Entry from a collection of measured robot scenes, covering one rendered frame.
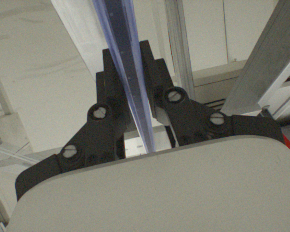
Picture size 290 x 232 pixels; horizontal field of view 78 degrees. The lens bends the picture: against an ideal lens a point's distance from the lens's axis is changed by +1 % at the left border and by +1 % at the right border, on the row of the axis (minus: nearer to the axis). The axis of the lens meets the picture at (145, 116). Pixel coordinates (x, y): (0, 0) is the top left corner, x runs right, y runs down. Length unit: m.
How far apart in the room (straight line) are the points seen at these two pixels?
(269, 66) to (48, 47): 1.96
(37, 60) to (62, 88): 0.34
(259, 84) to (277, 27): 0.08
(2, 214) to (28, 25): 1.66
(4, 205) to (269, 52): 0.94
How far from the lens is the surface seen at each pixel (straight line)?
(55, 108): 2.11
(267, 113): 0.41
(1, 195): 0.92
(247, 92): 0.36
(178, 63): 0.54
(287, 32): 0.29
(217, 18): 2.29
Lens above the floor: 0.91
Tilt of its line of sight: 16 degrees up
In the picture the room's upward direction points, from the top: 168 degrees clockwise
